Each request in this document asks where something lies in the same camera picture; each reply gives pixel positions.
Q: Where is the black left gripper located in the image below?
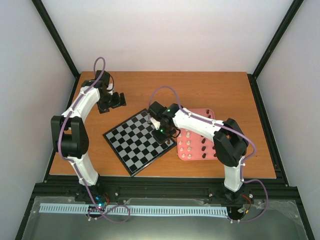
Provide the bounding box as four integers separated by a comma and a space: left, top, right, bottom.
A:
97, 92, 127, 114

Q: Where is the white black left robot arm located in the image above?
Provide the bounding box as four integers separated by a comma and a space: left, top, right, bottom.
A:
50, 70, 126, 202

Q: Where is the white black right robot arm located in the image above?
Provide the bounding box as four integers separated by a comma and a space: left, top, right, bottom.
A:
147, 101, 249, 193

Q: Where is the black white chessboard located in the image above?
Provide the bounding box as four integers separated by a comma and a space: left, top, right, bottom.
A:
103, 109, 177, 177

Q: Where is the pink plastic tray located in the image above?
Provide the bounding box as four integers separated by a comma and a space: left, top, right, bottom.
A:
173, 107, 223, 161

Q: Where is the metal sheet front cover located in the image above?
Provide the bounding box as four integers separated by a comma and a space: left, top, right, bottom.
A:
22, 197, 308, 240

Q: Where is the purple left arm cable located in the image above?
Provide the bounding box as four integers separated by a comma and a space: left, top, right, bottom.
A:
56, 56, 131, 223

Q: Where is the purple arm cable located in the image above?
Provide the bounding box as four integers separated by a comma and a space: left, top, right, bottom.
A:
56, 56, 131, 223
148, 85, 270, 223

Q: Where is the light blue cable duct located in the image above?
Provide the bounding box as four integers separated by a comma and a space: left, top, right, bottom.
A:
38, 203, 228, 218

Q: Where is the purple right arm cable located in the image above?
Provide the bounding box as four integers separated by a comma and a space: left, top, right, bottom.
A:
148, 85, 270, 223

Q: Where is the black left frame post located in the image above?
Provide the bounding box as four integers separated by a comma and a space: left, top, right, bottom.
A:
31, 0, 81, 79

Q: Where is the black frame post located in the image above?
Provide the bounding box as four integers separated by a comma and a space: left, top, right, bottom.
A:
252, 0, 304, 81
31, 0, 81, 79

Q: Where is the black aluminium frame base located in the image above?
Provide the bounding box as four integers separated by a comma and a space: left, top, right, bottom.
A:
16, 71, 314, 240

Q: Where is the black right frame post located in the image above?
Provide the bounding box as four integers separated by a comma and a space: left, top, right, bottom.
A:
252, 0, 304, 81

